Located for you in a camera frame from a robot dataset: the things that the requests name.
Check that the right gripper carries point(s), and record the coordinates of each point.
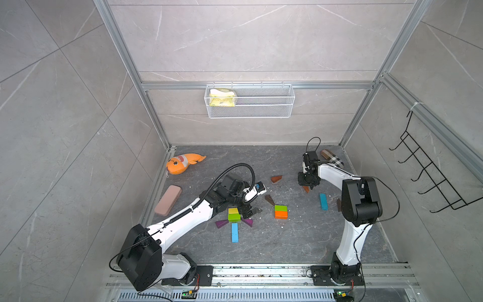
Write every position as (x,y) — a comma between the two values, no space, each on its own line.
(300,181)

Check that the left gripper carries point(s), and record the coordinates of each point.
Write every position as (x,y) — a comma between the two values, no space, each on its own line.
(243,210)

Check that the purple wedge block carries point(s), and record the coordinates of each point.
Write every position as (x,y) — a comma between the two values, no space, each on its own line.
(221,223)
(248,221)

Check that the green rectangular block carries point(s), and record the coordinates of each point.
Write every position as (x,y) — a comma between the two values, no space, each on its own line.
(234,217)

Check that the light green block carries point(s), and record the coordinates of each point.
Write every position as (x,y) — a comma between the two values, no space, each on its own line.
(280,208)

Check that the light blue block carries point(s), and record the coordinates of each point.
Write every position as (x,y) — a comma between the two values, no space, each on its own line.
(234,233)

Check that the orange rectangular block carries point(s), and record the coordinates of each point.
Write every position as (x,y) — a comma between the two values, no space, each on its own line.
(281,215)

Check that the teal block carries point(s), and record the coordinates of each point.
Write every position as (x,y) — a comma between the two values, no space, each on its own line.
(323,201)

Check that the reddish brown wedge block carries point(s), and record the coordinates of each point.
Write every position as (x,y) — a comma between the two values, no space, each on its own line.
(276,179)

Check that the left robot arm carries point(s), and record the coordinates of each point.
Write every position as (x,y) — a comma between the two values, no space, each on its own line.
(143,258)

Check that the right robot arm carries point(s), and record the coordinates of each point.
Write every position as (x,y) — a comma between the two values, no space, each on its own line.
(360,205)

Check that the plaid brown case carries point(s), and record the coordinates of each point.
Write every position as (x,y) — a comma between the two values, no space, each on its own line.
(331,158)

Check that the orange fish plush toy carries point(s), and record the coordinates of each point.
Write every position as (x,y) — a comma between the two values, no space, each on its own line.
(179,164)

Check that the yellow white cloth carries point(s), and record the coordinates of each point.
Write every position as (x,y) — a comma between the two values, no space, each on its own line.
(221,97)

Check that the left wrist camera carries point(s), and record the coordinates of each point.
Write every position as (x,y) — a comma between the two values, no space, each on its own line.
(251,194)

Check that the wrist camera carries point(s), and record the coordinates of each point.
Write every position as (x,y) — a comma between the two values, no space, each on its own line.
(305,162)
(251,194)

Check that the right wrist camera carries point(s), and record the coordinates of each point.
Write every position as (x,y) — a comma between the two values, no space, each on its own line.
(305,162)

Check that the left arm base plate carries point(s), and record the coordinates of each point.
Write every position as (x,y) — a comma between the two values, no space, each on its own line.
(201,276)

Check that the white wire mesh basket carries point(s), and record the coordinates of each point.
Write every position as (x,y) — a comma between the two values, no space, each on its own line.
(254,101)

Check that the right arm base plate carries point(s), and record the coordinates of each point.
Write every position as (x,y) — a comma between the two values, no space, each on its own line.
(340,276)

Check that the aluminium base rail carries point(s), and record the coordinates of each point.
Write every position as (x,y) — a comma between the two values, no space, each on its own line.
(275,282)

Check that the black wire hook rack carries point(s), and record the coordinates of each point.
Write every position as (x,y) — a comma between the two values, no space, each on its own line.
(428,169)

